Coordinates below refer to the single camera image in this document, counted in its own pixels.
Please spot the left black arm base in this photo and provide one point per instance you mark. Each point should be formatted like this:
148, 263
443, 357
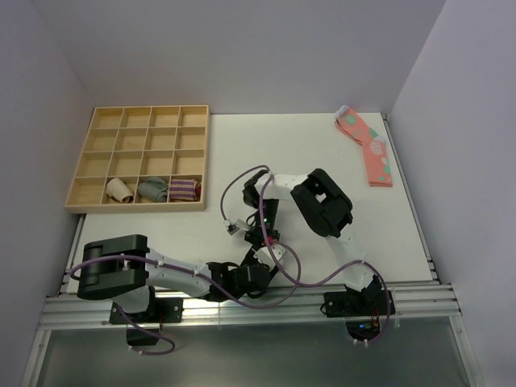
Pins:
160, 311

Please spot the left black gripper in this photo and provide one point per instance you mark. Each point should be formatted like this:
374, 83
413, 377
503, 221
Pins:
249, 258

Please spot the wooden compartment tray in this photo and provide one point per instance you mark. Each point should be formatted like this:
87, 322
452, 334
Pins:
134, 143

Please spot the pink patterned sock pair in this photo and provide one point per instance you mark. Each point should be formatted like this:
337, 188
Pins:
373, 146

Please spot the grey rolled sock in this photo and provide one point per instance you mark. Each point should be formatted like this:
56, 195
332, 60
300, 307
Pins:
155, 189

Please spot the beige rolled sock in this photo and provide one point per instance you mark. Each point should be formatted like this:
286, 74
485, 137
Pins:
119, 191

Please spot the purple striped sock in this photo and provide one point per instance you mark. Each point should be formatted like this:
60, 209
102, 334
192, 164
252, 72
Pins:
184, 190

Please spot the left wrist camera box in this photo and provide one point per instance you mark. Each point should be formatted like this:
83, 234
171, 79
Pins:
264, 256

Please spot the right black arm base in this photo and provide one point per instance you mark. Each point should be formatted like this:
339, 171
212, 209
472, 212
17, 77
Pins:
346, 306

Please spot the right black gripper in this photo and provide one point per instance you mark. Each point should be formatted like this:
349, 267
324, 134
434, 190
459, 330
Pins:
254, 237

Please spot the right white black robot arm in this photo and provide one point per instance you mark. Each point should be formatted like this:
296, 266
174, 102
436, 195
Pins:
327, 211

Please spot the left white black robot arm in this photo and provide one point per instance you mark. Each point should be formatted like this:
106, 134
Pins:
127, 271

